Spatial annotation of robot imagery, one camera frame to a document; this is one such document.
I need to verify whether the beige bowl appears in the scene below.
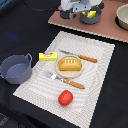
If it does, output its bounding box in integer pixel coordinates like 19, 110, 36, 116
116, 4, 128, 30

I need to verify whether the knife with wooden handle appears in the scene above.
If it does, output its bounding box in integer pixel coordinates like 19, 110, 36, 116
59, 49, 98, 63

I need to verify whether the yellow toy piece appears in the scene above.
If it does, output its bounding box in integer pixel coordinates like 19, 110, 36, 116
87, 11, 96, 18

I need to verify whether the white woven placemat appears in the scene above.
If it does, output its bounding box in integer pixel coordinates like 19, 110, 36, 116
13, 31, 115, 128

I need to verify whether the small grey pot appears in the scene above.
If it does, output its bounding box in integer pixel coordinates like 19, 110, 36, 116
80, 8, 102, 24

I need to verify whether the red tomato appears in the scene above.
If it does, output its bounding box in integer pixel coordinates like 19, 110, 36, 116
58, 90, 73, 106

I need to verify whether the black stove burner disc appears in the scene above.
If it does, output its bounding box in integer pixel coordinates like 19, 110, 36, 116
60, 10, 75, 20

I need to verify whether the yellow butter box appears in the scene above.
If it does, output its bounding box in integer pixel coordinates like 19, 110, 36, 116
39, 52, 57, 61

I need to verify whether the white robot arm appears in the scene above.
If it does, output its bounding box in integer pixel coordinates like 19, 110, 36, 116
61, 0, 102, 13

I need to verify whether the round wooden plate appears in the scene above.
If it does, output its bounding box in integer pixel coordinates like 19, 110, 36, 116
56, 55, 83, 78

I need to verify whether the large grey pot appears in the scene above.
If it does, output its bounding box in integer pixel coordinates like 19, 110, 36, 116
0, 54, 32, 84

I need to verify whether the black cable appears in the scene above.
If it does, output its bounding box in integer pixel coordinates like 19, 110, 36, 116
21, 0, 63, 12

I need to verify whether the fork with wooden handle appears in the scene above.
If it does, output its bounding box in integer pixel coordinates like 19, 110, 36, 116
45, 72, 85, 89

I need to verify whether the bread loaf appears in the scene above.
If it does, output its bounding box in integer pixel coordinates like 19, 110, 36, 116
59, 59, 82, 71

